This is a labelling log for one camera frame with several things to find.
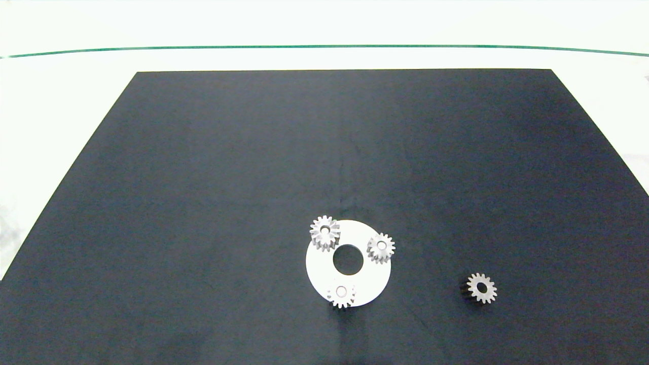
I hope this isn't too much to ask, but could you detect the small steel gear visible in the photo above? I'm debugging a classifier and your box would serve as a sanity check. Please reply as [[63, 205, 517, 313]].
[[460, 273, 498, 305], [327, 284, 356, 310], [367, 233, 396, 265]]

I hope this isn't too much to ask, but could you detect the larger steel gear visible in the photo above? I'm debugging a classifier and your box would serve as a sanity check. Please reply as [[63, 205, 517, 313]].
[[309, 215, 341, 252]]

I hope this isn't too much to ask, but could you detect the round white plate with pins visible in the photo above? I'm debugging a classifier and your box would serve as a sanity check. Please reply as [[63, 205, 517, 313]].
[[306, 220, 392, 307]]

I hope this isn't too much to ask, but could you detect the dark rectangular mat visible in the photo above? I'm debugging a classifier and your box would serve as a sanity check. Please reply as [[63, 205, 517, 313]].
[[0, 69, 649, 365]]

